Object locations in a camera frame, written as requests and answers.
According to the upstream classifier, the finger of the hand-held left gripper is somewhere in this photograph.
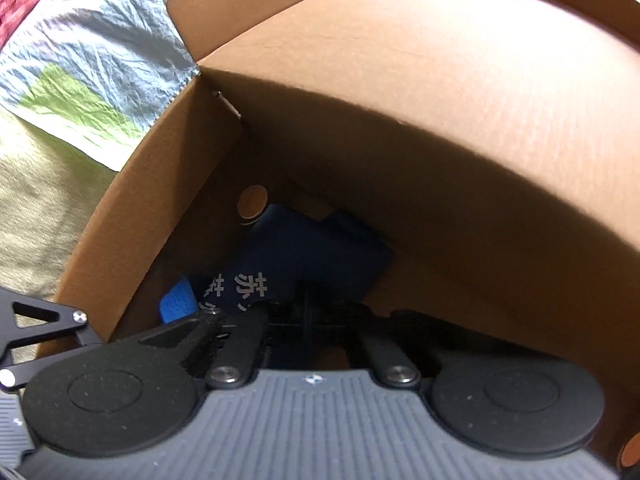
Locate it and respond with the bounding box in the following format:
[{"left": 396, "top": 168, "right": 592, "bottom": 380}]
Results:
[{"left": 0, "top": 287, "right": 103, "bottom": 393}]

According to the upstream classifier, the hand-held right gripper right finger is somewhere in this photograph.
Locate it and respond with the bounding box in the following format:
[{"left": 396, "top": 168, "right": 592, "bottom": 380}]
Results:
[{"left": 312, "top": 305, "right": 493, "bottom": 390}]

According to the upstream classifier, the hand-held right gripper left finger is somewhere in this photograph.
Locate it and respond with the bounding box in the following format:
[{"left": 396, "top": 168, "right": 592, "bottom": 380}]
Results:
[{"left": 139, "top": 302, "right": 301, "bottom": 390}]

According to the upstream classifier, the blue shopping bag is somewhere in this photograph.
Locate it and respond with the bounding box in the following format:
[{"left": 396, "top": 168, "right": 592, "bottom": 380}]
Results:
[{"left": 159, "top": 203, "right": 396, "bottom": 376}]

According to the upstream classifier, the brown cardboard box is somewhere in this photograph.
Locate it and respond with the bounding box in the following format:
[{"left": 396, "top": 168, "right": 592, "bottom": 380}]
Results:
[{"left": 52, "top": 0, "right": 640, "bottom": 480}]

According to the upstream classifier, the blue and green patchwork blanket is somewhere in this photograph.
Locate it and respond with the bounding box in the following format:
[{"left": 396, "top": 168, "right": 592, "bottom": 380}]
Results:
[{"left": 0, "top": 0, "right": 241, "bottom": 171}]

